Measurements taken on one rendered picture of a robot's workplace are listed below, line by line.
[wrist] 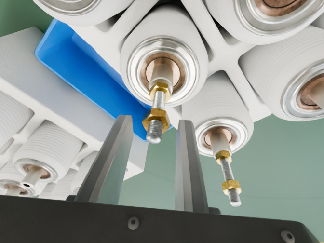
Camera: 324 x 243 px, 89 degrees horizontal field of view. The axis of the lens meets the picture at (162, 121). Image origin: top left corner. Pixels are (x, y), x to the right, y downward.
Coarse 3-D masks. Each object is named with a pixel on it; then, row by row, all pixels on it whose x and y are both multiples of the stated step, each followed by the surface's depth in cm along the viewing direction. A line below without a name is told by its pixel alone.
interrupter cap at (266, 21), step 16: (240, 0) 13; (256, 0) 13; (272, 0) 13; (288, 0) 13; (304, 0) 13; (320, 0) 12; (240, 16) 13; (256, 16) 13; (272, 16) 13; (288, 16) 13; (304, 16) 13; (256, 32) 14; (272, 32) 14
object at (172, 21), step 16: (160, 16) 17; (176, 16) 18; (144, 32) 15; (160, 32) 15; (176, 32) 15; (192, 32) 15; (128, 48) 16; (192, 48) 15; (208, 64) 17; (192, 96) 19
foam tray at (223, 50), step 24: (144, 0) 19; (168, 0) 28; (192, 0) 19; (120, 24) 21; (216, 24) 30; (312, 24) 22; (96, 48) 23; (120, 48) 24; (216, 48) 22; (240, 48) 22; (120, 72) 25; (240, 72) 24; (240, 96) 32
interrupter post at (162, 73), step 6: (162, 66) 16; (168, 66) 17; (156, 72) 15; (162, 72) 15; (168, 72) 16; (156, 78) 14; (162, 78) 14; (168, 78) 15; (150, 84) 15; (168, 84) 15
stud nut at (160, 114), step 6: (150, 108) 11; (156, 108) 11; (144, 114) 12; (150, 114) 11; (156, 114) 11; (162, 114) 11; (144, 120) 11; (150, 120) 11; (162, 120) 11; (168, 120) 11; (144, 126) 11; (168, 126) 11; (162, 132) 12
